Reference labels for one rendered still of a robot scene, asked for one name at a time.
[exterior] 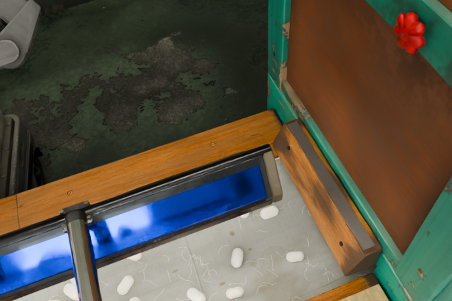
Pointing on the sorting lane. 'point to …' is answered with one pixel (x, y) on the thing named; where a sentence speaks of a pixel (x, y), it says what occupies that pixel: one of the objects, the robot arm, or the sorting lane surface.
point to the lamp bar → (141, 220)
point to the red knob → (409, 32)
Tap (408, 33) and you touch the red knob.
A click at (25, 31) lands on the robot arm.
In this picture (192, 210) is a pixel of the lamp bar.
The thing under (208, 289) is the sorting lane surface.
